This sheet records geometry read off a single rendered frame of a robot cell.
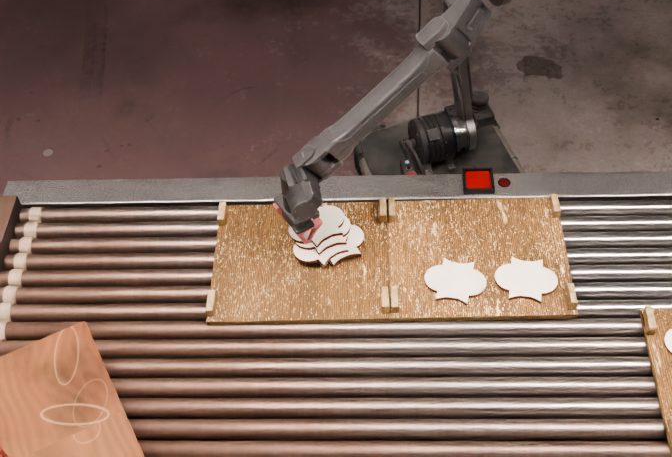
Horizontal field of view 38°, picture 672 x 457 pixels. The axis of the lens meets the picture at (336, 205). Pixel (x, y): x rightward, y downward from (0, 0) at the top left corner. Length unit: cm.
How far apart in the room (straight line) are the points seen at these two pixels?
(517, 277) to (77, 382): 98
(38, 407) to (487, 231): 107
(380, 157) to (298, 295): 134
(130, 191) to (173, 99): 168
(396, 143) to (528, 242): 130
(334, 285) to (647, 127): 209
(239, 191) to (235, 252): 22
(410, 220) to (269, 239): 34
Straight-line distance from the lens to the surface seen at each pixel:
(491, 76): 417
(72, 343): 211
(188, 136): 399
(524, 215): 237
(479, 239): 231
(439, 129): 333
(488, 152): 350
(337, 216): 229
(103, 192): 255
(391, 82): 205
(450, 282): 221
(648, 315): 220
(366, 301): 219
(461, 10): 203
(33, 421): 203
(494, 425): 205
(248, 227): 236
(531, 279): 223
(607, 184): 250
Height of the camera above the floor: 270
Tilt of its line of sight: 48 degrees down
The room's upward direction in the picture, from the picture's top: 5 degrees counter-clockwise
